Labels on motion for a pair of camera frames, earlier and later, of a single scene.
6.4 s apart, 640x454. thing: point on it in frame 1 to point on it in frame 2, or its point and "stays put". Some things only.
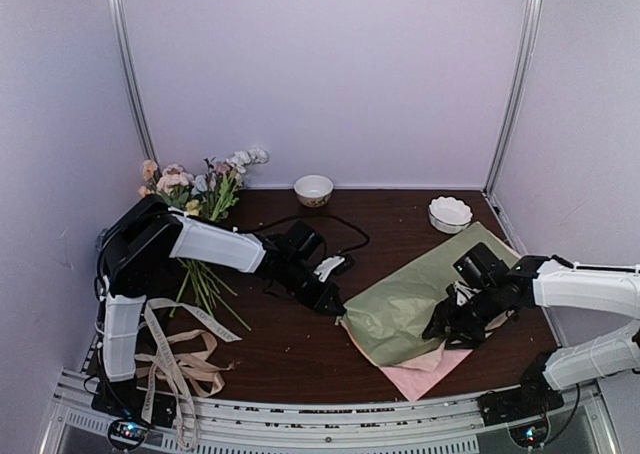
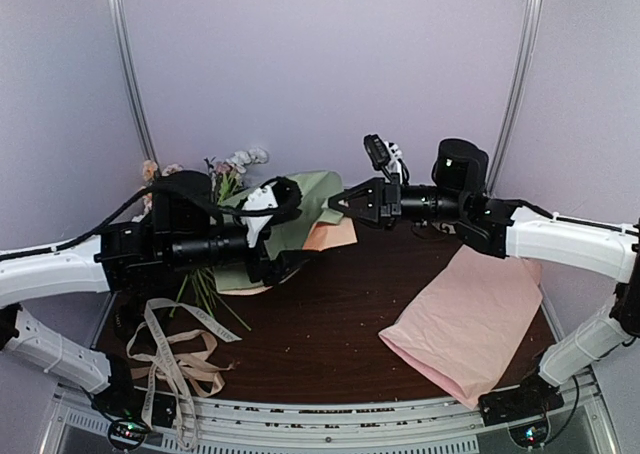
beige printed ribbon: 184,339 stays put
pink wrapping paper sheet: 415,379 to 464,328
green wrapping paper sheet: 389,322 to 318,188
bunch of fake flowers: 211,190 stays put
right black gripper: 444,317 to 388,204
